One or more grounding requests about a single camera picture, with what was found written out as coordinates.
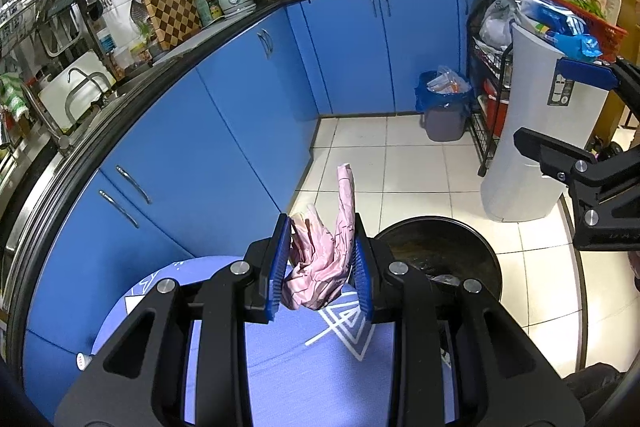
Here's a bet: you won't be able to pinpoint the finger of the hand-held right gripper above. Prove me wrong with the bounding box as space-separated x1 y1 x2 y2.
513 127 640 228
556 56 640 118

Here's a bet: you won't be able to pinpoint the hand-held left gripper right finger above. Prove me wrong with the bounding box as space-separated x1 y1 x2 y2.
350 213 583 427

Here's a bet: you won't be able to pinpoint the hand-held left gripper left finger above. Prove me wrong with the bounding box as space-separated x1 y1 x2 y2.
55 213 292 427

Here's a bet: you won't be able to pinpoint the pink cloth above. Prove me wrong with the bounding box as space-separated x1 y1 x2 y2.
281 163 357 312

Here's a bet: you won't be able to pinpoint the black round bin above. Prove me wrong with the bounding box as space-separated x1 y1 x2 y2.
375 217 503 358

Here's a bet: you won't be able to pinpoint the blue crumpled bag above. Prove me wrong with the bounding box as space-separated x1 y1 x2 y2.
545 32 604 62

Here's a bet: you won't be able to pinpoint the white tall appliance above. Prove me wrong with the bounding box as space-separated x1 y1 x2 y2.
480 23 610 223

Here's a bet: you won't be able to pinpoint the red plastic basket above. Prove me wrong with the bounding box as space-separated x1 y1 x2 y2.
542 0 629 62

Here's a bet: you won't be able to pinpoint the blue printed packet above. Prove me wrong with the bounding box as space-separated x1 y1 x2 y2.
517 0 590 36

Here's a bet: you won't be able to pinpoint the red plastic container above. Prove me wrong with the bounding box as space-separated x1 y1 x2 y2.
482 78 511 138

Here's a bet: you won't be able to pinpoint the purple patterned tablecloth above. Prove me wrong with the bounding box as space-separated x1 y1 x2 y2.
92 255 456 425

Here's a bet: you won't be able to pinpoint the white plastic bag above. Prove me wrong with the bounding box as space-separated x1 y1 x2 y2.
479 0 521 50

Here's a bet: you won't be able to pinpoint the grey bin with blue bag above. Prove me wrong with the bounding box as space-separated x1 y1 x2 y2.
415 66 475 142

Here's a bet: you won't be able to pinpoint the dark clothing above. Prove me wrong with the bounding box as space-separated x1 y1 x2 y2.
564 363 632 427

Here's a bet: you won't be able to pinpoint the blue kitchen cabinet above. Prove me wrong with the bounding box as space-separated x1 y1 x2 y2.
22 0 481 423

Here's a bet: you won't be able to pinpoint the chrome gooseneck faucet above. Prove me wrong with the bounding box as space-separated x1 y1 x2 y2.
66 68 108 122

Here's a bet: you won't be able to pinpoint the white plastic board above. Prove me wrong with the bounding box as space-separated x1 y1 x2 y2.
39 51 117 132

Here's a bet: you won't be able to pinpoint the checkered wooden cutting board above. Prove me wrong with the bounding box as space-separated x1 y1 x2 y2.
136 0 203 50

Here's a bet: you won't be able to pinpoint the metal strainer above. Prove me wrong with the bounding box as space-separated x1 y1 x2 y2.
130 0 152 28

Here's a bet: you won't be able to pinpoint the green white cloth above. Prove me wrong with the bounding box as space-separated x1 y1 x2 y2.
0 72 31 124

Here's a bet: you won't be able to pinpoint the metal dish rack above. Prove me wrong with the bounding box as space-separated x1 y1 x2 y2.
0 0 171 72

